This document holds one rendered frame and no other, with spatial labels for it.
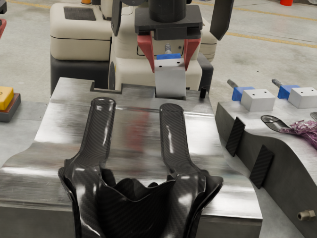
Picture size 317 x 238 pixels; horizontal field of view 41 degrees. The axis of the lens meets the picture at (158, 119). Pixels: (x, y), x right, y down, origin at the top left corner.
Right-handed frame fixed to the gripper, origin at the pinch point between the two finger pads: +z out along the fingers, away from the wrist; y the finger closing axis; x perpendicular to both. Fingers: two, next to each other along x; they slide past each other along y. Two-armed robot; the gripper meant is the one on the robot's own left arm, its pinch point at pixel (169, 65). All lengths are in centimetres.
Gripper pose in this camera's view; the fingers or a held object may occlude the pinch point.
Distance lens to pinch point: 71.1
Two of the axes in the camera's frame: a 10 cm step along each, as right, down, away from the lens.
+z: 0.5, 7.9, 6.2
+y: 10.0, -0.5, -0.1
